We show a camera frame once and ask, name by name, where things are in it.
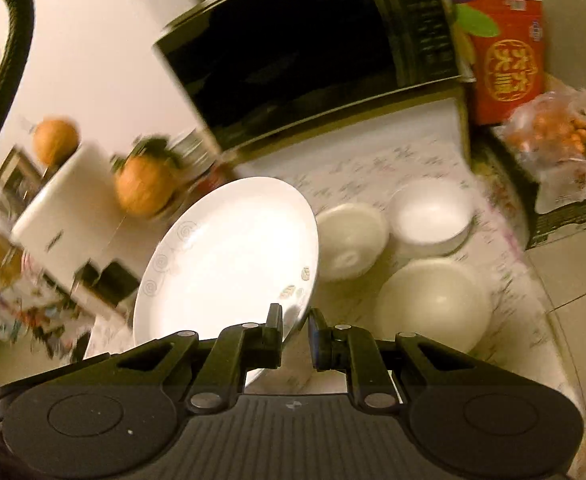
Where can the red gift box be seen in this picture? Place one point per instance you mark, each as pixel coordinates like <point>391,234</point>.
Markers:
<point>501,42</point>

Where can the large pomelo with leaves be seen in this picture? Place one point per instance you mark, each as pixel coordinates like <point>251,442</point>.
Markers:
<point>148,177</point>

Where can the white plate with swirls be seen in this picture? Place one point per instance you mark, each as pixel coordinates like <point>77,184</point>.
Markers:
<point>238,250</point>

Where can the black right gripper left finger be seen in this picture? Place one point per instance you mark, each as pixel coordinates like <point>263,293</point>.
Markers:
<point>237,350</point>

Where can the cream bowl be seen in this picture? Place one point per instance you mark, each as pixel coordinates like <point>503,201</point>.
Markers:
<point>351,238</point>
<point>440,299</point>

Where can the white bowl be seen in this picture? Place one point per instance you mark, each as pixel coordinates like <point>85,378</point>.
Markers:
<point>430,217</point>

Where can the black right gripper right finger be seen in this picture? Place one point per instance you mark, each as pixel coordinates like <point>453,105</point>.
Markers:
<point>353,352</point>

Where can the glass jar of oranges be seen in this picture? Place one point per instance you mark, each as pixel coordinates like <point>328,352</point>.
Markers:
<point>190,193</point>

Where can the dark cardboard box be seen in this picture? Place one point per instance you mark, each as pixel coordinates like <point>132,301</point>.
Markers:
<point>513,194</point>

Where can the plastic bag of kumquats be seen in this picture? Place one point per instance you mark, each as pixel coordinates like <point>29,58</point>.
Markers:
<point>547,138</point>

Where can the white air fryer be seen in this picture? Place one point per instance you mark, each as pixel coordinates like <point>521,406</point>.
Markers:
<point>76,219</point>

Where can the black microwave oven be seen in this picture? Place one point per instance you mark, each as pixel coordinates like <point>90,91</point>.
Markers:
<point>252,68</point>

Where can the orange on air fryer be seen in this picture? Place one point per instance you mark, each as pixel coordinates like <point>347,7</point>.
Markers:
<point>55,140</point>

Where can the stacked white cups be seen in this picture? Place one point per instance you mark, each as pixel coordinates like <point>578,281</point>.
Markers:
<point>193,154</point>

